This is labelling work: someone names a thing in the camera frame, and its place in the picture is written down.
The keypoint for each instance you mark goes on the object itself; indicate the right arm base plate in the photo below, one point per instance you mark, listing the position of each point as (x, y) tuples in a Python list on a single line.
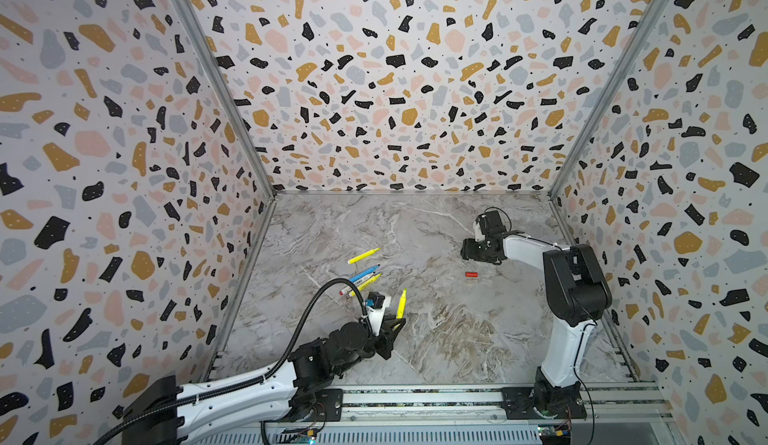
[(534, 402)]

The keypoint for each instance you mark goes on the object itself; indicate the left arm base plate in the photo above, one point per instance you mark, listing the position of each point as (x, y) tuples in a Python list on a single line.
[(323, 405)]

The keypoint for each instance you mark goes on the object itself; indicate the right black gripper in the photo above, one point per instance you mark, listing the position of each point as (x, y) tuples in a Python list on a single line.
[(474, 249)]

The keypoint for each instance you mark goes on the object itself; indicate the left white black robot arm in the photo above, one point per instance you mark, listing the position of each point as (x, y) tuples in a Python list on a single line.
[(299, 391)]

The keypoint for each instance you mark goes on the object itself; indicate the yellow highlighter pen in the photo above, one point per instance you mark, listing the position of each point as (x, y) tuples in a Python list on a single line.
[(363, 256), (402, 305), (369, 281)]

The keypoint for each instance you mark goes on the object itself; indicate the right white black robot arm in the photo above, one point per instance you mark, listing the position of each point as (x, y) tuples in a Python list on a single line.
[(576, 292)]

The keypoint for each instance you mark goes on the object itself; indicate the blue pen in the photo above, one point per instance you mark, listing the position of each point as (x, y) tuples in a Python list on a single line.
[(364, 275)]

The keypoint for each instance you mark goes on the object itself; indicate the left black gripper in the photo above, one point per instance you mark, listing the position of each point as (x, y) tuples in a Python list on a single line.
[(386, 339)]

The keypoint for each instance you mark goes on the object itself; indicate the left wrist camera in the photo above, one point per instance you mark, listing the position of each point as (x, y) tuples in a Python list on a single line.
[(376, 308)]

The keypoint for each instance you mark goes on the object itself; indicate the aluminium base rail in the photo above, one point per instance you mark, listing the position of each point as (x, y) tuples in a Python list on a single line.
[(617, 413)]

